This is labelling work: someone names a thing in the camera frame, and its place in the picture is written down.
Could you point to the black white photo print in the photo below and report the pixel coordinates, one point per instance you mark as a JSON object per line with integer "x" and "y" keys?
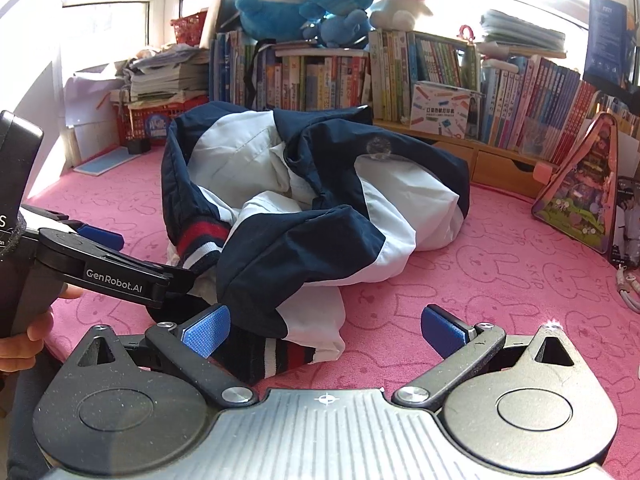
{"x": 627, "y": 220}

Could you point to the person's left forearm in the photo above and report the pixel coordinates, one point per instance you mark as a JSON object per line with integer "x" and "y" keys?
{"x": 22, "y": 410}

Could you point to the pink triangular case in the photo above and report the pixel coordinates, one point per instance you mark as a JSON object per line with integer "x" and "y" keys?
{"x": 582, "y": 195}

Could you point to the small black box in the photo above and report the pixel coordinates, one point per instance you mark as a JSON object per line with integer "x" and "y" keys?
{"x": 137, "y": 146}

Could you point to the small red basket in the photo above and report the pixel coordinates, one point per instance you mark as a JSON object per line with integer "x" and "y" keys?
{"x": 190, "y": 27}

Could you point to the navy and white jacket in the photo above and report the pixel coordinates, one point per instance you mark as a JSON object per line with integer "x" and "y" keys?
{"x": 320, "y": 240}

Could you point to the white paper roll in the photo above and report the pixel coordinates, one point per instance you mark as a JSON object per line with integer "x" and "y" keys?
{"x": 500, "y": 65}

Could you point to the row of pink red books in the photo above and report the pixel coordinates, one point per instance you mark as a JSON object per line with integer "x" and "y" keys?
{"x": 540, "y": 105}

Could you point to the row of tall blue books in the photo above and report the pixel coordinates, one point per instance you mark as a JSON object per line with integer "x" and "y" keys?
{"x": 227, "y": 67}

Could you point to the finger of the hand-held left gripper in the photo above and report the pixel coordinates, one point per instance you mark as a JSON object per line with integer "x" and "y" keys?
{"x": 181, "y": 280}
{"x": 102, "y": 237}

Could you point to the row of colourful upright books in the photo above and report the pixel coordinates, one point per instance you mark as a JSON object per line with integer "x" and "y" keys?
{"x": 320, "y": 82}

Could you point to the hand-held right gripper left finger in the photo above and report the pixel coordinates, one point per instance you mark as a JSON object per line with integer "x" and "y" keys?
{"x": 207, "y": 329}

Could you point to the white box colourful print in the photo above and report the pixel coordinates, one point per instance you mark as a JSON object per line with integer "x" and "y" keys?
{"x": 442, "y": 110}

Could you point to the light blue booklet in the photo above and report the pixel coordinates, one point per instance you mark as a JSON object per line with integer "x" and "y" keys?
{"x": 107, "y": 164}

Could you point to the red plastic crate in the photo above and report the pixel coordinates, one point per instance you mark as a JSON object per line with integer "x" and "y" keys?
{"x": 140, "y": 120}

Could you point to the stack of papers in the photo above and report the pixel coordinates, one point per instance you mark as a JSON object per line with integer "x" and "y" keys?
{"x": 165, "y": 75}

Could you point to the row of green-spined books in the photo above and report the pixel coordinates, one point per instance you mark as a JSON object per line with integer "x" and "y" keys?
{"x": 430, "y": 57}

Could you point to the small blue plush toy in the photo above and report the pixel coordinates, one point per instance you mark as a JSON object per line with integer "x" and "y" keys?
{"x": 345, "y": 27}

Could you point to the wooden shelf with drawers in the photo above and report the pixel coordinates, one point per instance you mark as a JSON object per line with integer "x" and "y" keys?
{"x": 495, "y": 165}

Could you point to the person's left hand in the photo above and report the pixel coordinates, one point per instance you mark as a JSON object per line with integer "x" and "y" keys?
{"x": 39, "y": 327}

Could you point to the pink rabbit-print mat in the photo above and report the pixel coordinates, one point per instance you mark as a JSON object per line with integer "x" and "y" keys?
{"x": 500, "y": 285}

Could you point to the dark blue printed bag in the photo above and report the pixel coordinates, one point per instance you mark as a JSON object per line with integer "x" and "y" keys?
{"x": 607, "y": 35}

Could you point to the white paper sheet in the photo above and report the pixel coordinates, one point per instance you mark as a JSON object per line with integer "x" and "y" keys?
{"x": 90, "y": 95}

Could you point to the white framed window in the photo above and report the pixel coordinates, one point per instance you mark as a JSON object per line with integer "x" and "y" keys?
{"x": 105, "y": 25}

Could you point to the large blue plush toy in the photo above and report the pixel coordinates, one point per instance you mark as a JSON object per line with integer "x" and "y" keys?
{"x": 272, "y": 15}

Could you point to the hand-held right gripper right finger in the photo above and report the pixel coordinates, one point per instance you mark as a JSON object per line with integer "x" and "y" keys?
{"x": 440, "y": 331}

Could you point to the stack of pale green booklets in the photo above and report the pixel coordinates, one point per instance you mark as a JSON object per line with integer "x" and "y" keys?
{"x": 520, "y": 32}

